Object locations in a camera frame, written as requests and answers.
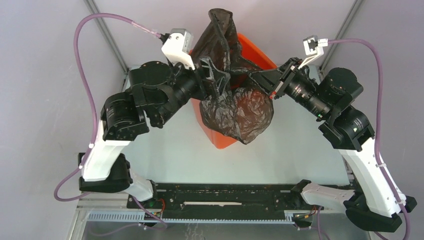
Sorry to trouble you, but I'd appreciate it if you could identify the black plastic trash bag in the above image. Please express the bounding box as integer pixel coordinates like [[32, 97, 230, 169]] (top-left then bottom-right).
[[190, 8, 276, 149]]

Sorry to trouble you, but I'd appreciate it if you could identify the aluminium frame post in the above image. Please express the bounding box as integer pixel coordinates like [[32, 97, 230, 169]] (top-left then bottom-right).
[[319, 0, 366, 72], [83, 0, 129, 74]]

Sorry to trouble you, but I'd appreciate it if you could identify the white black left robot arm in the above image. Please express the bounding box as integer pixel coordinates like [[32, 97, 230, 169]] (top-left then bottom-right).
[[78, 57, 231, 208]]

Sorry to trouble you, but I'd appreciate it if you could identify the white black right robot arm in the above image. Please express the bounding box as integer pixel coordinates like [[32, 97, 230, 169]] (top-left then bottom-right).
[[249, 57, 417, 233]]

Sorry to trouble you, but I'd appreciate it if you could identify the aluminium frame post left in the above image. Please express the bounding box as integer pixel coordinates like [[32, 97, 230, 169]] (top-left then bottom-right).
[[83, 0, 129, 74]]

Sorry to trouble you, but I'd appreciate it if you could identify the aluminium frame post right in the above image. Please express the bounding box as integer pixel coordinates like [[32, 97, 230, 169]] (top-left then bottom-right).
[[319, 0, 366, 72]]

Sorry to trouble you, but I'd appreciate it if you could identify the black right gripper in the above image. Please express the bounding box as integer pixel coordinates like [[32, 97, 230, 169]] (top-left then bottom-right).
[[249, 57, 331, 120]]

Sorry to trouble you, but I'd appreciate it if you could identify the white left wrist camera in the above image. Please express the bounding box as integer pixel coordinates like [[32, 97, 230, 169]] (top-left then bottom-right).
[[161, 28, 195, 70]]

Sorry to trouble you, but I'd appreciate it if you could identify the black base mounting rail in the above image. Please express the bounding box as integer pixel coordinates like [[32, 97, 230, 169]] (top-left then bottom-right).
[[141, 183, 313, 222]]

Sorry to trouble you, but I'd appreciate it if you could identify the orange plastic trash bin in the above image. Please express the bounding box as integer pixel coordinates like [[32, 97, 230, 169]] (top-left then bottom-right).
[[191, 29, 275, 145]]

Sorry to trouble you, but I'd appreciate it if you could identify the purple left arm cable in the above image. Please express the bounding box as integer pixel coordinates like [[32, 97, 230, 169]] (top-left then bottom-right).
[[53, 12, 165, 202]]

